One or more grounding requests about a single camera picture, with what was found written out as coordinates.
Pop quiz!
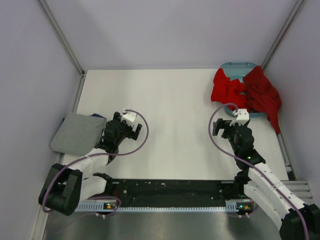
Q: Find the grey t shirt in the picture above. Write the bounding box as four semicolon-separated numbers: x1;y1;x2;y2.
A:
50;113;107;156

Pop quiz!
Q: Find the dark red t shirt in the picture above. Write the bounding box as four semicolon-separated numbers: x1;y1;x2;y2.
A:
243;66;282;135

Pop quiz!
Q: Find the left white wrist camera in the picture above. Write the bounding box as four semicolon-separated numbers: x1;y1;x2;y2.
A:
120;109;137;126

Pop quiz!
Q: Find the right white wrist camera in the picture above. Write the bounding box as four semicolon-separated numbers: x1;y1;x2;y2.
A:
229;108;250;126

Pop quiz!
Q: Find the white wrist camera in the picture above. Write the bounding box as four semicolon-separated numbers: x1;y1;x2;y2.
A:
120;109;137;126
229;108;250;126

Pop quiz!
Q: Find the teal plastic basket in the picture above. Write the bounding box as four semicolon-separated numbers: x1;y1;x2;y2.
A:
220;62;267;119

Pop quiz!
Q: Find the right aluminium corner post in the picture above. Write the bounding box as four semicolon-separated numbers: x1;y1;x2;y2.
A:
260;0;307;70

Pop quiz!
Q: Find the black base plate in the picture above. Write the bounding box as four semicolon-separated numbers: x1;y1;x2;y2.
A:
103;178;247;208

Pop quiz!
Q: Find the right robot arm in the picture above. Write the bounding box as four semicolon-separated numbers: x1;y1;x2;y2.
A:
209;118;320;240

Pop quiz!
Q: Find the grey slotted cable duct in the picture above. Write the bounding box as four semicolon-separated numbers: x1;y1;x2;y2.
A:
75;200;254;215

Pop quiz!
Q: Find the left aluminium corner post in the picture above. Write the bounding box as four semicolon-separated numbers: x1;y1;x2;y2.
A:
37;0;86;76

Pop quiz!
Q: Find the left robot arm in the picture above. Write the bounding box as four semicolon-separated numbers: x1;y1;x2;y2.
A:
38;109;143;216

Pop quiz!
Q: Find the aluminium corner post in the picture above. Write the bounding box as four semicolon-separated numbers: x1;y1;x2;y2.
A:
260;0;307;70
37;0;86;76

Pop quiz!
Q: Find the folded blue t shirt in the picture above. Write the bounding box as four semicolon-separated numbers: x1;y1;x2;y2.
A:
90;113;105;119

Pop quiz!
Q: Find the aluminium frame rail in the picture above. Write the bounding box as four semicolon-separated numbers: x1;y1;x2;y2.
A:
282;180;313;201

